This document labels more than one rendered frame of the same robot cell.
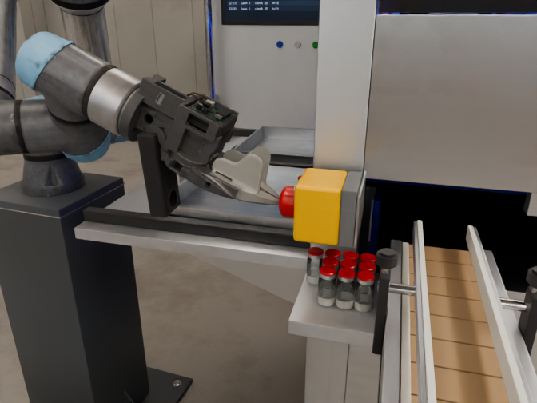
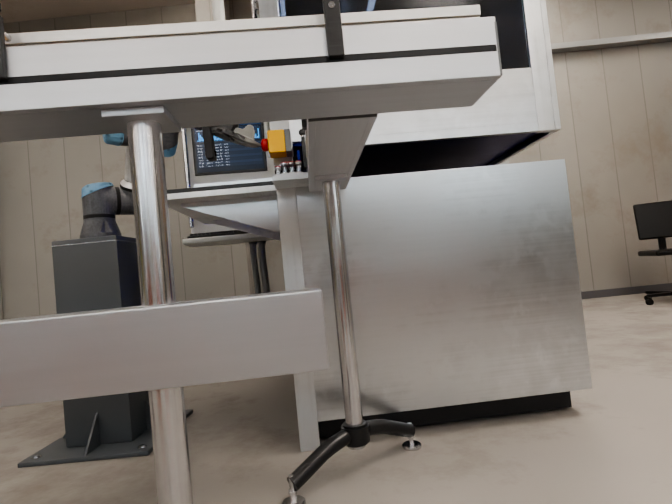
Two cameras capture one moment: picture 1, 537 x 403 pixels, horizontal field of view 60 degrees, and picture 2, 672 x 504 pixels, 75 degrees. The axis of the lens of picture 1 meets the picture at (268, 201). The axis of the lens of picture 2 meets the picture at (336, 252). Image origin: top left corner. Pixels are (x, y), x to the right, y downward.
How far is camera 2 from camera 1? 1.08 m
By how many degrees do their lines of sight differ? 31
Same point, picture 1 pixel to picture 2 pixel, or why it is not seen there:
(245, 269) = (243, 216)
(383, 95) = not seen: hidden behind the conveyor
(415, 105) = not seen: hidden behind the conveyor
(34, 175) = (93, 225)
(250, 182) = (249, 135)
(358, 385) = (306, 241)
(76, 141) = (166, 139)
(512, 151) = not seen: hidden behind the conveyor
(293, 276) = (267, 214)
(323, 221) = (279, 141)
